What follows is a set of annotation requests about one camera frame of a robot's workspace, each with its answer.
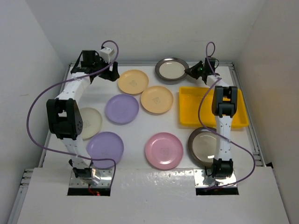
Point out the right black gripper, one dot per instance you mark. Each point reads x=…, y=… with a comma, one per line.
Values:
x=192, y=71

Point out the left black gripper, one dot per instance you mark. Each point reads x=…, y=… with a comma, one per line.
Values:
x=111, y=75

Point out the steel rimmed plate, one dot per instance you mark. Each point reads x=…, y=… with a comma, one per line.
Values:
x=202, y=146
x=171, y=69

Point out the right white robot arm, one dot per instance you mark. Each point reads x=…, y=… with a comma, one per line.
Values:
x=224, y=107

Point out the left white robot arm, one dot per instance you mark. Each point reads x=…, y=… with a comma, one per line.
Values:
x=64, y=116

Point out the yellow plastic bin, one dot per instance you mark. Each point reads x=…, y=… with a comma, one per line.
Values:
x=189, y=101

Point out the far orange plate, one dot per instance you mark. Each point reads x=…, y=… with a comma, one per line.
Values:
x=133, y=82

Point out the orange plate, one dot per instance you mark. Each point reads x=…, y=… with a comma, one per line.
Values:
x=157, y=99
x=133, y=82

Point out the far purple plate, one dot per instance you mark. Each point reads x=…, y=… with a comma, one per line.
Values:
x=122, y=109

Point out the purple plate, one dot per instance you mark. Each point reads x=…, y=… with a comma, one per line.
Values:
x=106, y=145
x=122, y=109

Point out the near orange plate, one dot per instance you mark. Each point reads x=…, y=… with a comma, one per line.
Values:
x=157, y=99

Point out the cream white plate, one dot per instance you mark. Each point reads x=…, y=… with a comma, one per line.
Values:
x=92, y=122

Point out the near purple plate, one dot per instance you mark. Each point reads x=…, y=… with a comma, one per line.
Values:
x=106, y=145

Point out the pink plate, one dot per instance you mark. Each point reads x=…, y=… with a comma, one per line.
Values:
x=164, y=151

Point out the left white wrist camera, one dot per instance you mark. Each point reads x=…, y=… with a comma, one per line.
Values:
x=106, y=54

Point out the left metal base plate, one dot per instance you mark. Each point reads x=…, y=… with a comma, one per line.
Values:
x=102, y=177

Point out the metal base plate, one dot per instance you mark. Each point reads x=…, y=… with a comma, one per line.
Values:
x=102, y=177
x=202, y=180

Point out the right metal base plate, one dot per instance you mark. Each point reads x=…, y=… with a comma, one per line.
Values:
x=202, y=180

